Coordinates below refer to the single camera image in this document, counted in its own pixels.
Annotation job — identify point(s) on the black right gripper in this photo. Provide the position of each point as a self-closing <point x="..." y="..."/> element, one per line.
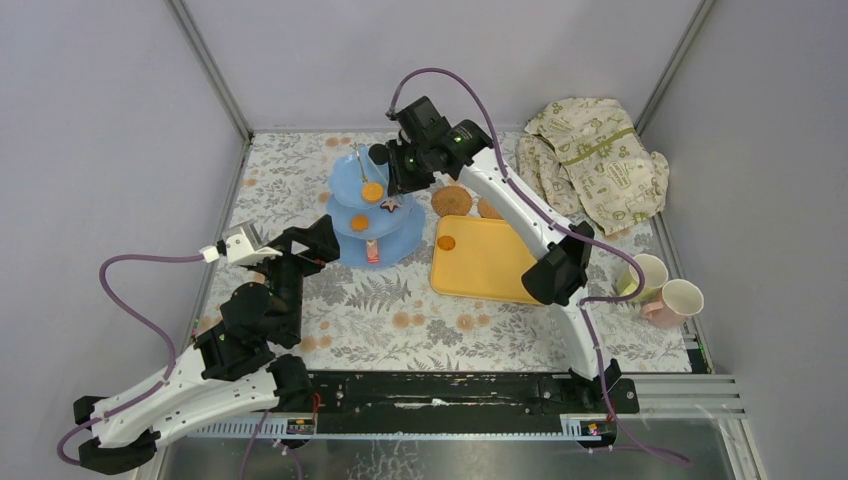
<point x="399" y="183"/>

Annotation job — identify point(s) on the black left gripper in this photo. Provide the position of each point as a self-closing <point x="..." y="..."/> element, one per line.
<point x="284" y="253"/>

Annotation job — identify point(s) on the orange flower cookie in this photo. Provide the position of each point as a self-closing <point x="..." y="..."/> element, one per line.
<point x="359" y="223"/>

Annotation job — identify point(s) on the pink cake slice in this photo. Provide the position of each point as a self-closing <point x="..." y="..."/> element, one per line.
<point x="372" y="252"/>

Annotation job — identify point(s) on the blue three-tier cake stand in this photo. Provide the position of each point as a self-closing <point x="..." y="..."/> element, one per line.
<point x="398" y="234"/>

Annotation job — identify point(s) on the woven rattan coaster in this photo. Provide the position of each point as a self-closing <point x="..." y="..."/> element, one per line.
<point x="487" y="210"/>
<point x="451" y="201"/>

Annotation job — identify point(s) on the orange waffle cookie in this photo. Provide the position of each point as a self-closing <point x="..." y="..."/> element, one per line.
<point x="372" y="192"/>

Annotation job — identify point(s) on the star shaped cookie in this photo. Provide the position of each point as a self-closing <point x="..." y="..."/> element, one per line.
<point x="392" y="204"/>

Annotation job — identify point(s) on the yellow serving tray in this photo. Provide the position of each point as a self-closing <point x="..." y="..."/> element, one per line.
<point x="487" y="263"/>

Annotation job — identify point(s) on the black round cookie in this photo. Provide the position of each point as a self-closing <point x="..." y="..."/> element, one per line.
<point x="379" y="154"/>

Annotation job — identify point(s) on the light blue tongs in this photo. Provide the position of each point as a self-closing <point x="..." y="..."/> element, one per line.
<point x="378" y="173"/>

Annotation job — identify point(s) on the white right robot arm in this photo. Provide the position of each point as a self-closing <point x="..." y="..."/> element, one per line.
<point x="562" y="251"/>

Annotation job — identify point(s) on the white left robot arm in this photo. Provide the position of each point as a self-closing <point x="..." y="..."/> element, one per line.
<point x="129" y="428"/>

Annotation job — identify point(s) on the orange round cookie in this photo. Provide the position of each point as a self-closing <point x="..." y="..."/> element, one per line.
<point x="446" y="243"/>

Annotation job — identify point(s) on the printed cloth bag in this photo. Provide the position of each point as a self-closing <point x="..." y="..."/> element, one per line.
<point x="584" y="155"/>

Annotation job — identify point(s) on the green paper cup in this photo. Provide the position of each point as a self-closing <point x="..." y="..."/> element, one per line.
<point x="655" y="274"/>

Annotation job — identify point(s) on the pink paper cup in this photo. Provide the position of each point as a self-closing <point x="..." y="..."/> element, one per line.
<point x="674" y="303"/>

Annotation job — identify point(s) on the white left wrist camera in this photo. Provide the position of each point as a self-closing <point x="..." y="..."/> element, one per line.
<point x="239" y="245"/>

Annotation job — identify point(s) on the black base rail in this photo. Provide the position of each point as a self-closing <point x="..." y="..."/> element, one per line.
<point x="354" y="393"/>

